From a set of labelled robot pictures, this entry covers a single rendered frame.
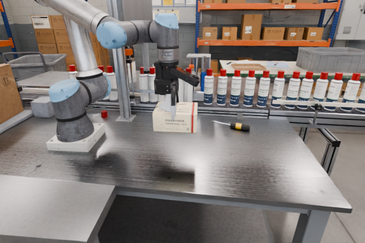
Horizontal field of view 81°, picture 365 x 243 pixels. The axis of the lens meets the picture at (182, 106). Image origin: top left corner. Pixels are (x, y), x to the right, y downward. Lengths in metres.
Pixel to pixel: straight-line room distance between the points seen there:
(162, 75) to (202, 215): 0.98
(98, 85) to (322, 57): 2.26
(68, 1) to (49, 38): 4.19
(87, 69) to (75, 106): 0.17
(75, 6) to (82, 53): 0.28
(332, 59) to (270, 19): 3.19
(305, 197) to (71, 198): 0.72
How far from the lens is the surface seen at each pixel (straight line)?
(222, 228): 1.45
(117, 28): 0.68
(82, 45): 1.02
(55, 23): 4.89
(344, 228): 2.04
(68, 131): 1.00
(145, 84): 1.26
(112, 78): 1.32
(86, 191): 0.80
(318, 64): 2.71
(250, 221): 1.51
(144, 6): 1.14
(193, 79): 0.75
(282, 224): 1.86
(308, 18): 6.11
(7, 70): 1.46
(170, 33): 0.73
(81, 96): 0.98
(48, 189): 0.86
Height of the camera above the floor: 1.34
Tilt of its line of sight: 22 degrees down
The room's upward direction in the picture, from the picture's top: straight up
